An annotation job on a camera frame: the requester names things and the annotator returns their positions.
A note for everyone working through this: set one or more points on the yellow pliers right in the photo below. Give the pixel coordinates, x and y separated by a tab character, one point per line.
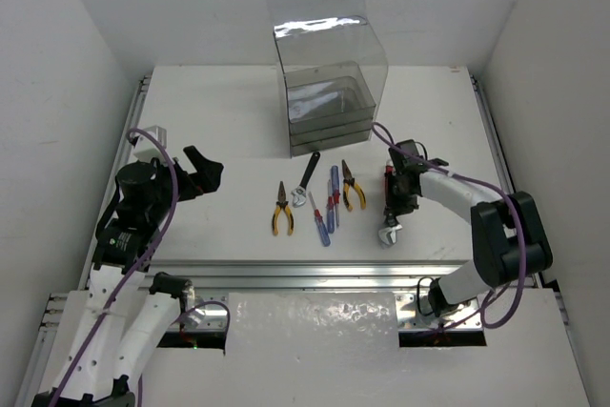
349	183

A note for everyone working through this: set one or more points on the clear acrylic box cover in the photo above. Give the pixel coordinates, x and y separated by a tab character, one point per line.
313	33

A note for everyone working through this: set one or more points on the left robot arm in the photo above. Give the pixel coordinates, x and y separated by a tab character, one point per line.
108	354

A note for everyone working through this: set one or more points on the smoky middle tray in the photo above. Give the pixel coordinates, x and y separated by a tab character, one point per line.
332	132

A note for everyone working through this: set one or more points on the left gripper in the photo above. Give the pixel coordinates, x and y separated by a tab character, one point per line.
183	183

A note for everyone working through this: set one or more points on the red handle adjustable wrench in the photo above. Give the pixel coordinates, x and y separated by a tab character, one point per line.
388	232

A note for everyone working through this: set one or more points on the smoky top tray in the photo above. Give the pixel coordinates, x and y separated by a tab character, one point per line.
327	96

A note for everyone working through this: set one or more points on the smoky bottom tray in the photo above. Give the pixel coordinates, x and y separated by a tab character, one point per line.
330	143

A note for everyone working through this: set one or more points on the black handle adjustable wrench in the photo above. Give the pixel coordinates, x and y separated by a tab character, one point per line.
299	193

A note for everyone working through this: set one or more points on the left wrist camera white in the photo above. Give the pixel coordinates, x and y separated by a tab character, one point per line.
144	147

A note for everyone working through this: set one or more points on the aluminium frame rail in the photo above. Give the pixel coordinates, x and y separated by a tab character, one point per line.
223	242

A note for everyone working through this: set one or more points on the red clear screwdriver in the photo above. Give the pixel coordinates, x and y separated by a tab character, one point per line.
319	222

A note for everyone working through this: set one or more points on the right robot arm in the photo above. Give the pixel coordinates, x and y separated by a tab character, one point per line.
507	235

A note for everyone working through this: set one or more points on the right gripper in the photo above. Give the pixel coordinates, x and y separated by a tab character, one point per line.
401	207

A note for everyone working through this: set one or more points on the smoky tray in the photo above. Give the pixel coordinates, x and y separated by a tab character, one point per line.
330	143
327	96
332	132

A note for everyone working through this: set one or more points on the yellow long-nose pliers left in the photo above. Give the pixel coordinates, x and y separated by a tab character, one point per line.
282	207

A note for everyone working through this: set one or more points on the red blue small screwdriver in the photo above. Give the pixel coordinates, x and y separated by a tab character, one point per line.
330	209

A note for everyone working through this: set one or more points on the blue handle screwdriver long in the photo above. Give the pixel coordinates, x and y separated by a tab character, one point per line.
335	192

